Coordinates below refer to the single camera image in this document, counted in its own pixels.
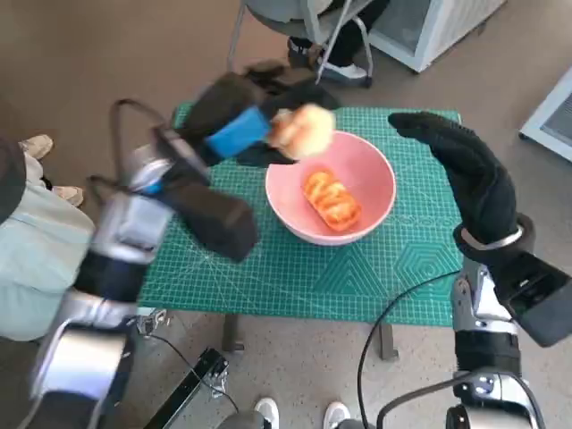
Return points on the silver metal bracket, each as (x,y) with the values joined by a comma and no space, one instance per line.
(152,322)

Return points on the long toy bread loaf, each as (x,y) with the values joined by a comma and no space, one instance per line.
(330,196)

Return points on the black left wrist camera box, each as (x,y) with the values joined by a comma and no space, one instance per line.
(219,219)

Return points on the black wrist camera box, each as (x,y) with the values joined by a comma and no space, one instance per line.
(219,219)
(536,299)

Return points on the white mesh cabinet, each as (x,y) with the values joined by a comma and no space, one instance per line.
(554,120)
(447,27)

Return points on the white shoe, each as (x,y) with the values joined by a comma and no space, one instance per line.
(336,415)
(267,413)

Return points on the black metal rail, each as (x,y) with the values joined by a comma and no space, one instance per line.
(192,384)

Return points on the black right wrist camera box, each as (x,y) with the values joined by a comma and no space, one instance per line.
(536,299)

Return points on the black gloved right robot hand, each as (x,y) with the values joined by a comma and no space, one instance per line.
(482,187)

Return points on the round toy bread bun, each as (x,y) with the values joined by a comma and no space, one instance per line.
(308,129)

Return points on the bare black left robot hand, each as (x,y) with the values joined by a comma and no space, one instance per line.
(232,134)

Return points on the pink bowl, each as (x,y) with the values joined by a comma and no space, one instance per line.
(371,179)

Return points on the dark table leg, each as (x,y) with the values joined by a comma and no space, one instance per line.
(232,333)
(387,342)

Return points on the green cutting mat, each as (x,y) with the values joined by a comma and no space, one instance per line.
(277,281)

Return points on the silver metal rod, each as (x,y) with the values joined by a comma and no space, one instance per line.
(333,44)

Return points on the grey office chair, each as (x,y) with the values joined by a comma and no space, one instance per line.
(268,18)

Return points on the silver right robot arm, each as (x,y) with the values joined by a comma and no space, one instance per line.
(482,353)

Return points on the person in light trousers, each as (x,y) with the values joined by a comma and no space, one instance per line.
(31,250)

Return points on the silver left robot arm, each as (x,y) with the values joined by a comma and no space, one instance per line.
(89,353)

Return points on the person on chair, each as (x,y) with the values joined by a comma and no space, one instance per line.
(353,31)

